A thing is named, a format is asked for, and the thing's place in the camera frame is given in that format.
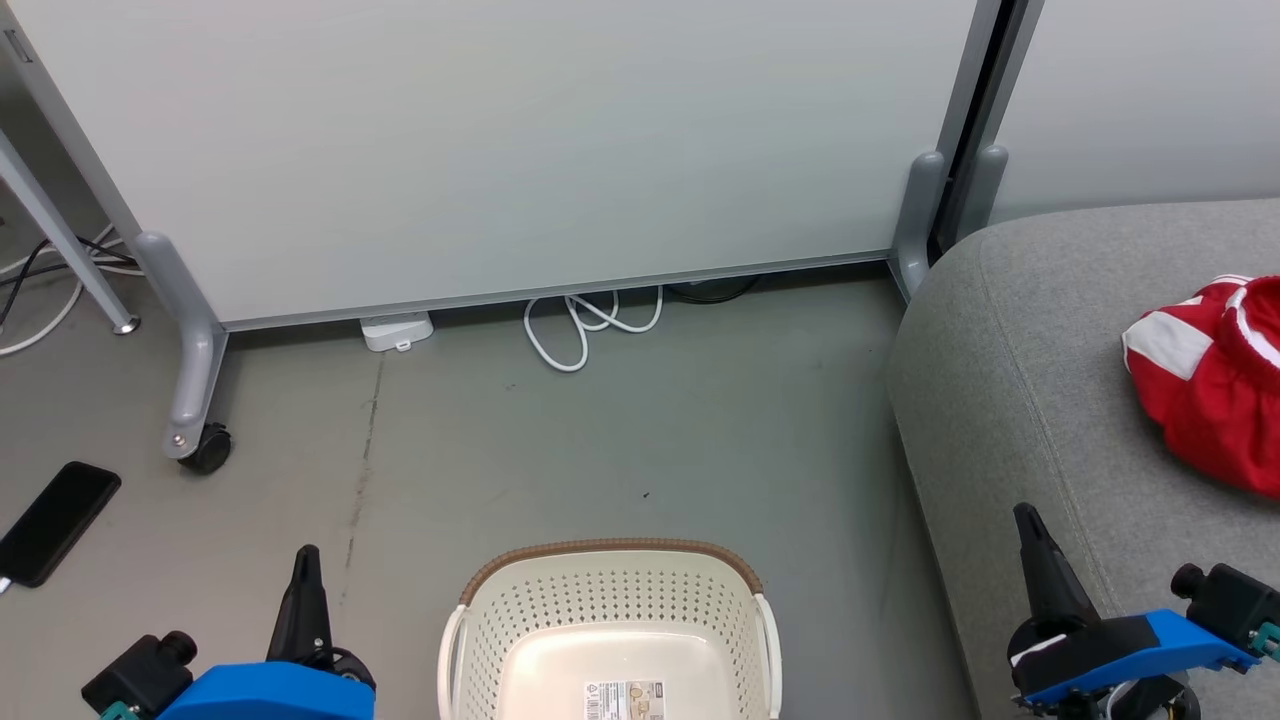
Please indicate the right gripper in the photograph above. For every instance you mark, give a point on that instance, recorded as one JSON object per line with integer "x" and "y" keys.
{"x": 1080, "y": 645}

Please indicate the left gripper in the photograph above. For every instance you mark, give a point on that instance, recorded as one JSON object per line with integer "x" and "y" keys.
{"x": 355, "y": 668}

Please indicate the red and white garment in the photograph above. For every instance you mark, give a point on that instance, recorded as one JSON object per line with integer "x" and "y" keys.
{"x": 1210, "y": 400}

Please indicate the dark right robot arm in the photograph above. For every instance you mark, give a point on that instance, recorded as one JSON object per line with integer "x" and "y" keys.
{"x": 1150, "y": 702}

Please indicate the cream perforated laundry basket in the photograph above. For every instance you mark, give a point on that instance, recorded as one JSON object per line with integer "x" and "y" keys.
{"x": 560, "y": 665}

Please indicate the grey fabric sofa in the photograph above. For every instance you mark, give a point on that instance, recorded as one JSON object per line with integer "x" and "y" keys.
{"x": 1010, "y": 400}

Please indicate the black smartphone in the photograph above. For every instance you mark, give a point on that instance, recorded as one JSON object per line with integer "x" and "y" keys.
{"x": 55, "y": 520}

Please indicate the small white box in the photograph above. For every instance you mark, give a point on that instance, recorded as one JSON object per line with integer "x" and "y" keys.
{"x": 395, "y": 330}

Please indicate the grey metal table leg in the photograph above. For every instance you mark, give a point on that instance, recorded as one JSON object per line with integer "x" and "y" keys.
{"x": 60, "y": 235}

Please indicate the white partition panel grey foot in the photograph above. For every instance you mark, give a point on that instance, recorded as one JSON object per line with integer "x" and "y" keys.
{"x": 1150, "y": 100}

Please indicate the large white rolling partition panel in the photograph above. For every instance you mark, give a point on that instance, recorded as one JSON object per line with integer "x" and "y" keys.
{"x": 500, "y": 150}

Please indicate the left wrist camera blue mount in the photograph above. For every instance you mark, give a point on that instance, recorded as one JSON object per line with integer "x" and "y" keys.
{"x": 260, "y": 695}

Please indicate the wrist camera blue mount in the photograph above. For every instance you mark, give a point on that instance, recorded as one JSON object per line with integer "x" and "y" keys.
{"x": 260, "y": 695}
{"x": 1190, "y": 640}

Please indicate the right wrist camera blue mount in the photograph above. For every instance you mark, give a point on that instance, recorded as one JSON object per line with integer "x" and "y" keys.
{"x": 1190, "y": 640}

